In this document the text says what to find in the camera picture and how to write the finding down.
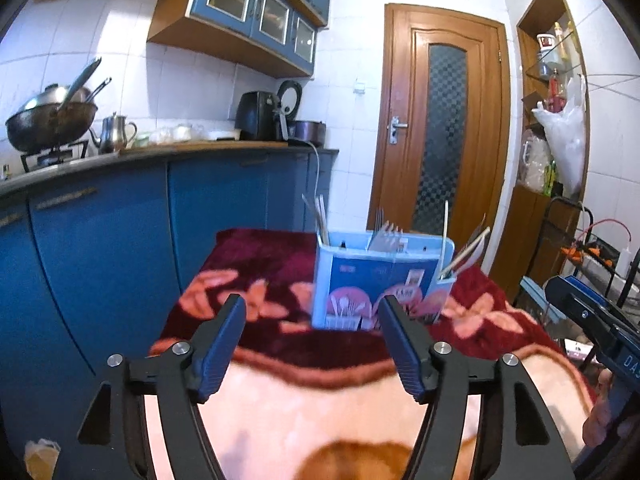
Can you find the wooden shelf niche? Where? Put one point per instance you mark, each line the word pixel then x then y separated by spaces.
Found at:
pixel 520 225

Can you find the stainless steel utensil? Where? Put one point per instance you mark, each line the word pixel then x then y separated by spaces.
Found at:
pixel 480 232

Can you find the white plastic bottle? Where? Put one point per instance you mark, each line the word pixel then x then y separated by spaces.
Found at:
pixel 625 262

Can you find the metal ladle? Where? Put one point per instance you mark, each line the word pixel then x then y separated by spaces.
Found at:
pixel 80 85

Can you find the red bottle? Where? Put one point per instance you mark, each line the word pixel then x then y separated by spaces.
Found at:
pixel 556 94

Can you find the red and white cup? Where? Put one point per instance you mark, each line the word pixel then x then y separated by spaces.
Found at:
pixel 547 41

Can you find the stainless steel kettle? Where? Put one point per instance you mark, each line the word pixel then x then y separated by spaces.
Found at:
pixel 117 135

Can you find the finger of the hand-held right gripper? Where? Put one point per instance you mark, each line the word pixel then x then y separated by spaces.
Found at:
pixel 562 295
pixel 592 291

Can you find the beige crumpled bag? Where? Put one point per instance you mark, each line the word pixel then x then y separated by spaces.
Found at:
pixel 42 457

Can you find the bowls on counter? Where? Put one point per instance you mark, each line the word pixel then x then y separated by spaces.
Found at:
pixel 190 132

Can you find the red floral printed blanket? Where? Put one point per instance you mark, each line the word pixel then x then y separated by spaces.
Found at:
pixel 280 270

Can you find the smartphone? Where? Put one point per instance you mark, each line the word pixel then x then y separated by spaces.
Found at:
pixel 580 349

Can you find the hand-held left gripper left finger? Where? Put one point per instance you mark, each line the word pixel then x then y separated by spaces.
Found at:
pixel 222 350

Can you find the kitchen countertop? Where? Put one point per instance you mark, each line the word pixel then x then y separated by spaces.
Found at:
pixel 175 149

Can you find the white light switch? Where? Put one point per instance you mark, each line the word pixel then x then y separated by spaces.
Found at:
pixel 359 87

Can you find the black wok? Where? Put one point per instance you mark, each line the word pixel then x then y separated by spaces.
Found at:
pixel 50 127

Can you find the wooden door with glass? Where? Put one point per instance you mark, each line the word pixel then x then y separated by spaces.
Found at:
pixel 400 185

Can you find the light blue box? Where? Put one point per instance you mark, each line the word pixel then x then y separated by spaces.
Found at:
pixel 535 295

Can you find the metal wok lid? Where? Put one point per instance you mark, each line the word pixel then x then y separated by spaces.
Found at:
pixel 50 97

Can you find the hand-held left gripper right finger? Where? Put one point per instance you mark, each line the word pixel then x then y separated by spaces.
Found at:
pixel 405 355

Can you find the blue glass-door wall cabinet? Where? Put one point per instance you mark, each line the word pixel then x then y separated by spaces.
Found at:
pixel 240 15

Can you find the wooden chopstick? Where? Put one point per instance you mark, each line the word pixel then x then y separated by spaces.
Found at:
pixel 445 230
pixel 467 252

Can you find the blue utensil holder box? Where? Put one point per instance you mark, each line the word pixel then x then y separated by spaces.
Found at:
pixel 370 280

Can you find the gas stove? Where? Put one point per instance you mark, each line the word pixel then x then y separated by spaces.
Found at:
pixel 50 157

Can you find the blue lower cabinets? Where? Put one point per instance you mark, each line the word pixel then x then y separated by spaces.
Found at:
pixel 110 240

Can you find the white plastic bag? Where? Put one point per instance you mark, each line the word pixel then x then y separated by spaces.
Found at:
pixel 565 145

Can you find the black air fryer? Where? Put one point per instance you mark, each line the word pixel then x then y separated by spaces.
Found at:
pixel 255 115

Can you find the clear plastic bag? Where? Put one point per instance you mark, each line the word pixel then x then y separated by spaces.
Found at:
pixel 534 160

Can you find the person's right hand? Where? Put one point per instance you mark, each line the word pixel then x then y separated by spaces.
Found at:
pixel 602 420

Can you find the green bottle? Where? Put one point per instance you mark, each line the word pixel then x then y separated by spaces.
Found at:
pixel 551 177

